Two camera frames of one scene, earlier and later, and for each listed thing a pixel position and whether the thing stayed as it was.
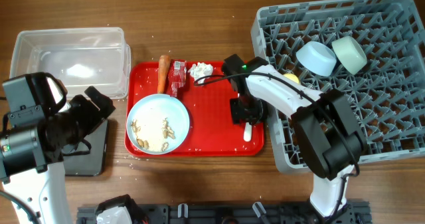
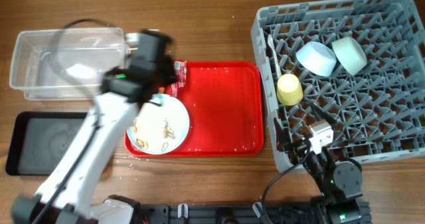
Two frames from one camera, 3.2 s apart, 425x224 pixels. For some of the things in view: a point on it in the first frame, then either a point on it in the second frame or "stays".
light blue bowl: x=317 y=58 stays
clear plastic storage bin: x=84 y=57 stays
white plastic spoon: x=247 y=135 → x=271 y=45
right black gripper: x=247 y=110 → x=297 y=144
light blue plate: x=158 y=123 stays
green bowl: x=350 y=54 stays
